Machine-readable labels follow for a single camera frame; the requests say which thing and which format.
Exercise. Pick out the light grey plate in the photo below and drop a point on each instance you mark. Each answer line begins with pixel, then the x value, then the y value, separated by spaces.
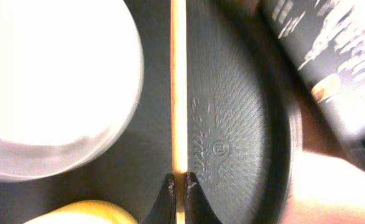
pixel 71 74

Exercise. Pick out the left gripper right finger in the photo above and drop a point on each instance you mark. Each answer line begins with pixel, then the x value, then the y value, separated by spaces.
pixel 197 207

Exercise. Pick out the yellow bowl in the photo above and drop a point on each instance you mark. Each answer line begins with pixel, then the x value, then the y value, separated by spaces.
pixel 86 212

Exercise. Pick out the round black tray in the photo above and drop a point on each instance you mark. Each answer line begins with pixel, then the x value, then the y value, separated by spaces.
pixel 243 125

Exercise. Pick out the wooden chopstick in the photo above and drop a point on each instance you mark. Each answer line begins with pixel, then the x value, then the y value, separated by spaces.
pixel 178 86

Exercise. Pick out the black rectangular tray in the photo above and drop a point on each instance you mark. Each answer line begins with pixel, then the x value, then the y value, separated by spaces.
pixel 345 117

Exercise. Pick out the food scraps and rice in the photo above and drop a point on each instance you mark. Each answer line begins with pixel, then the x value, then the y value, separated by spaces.
pixel 328 38

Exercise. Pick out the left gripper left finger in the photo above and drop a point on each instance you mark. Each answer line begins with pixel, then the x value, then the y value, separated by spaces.
pixel 163 210

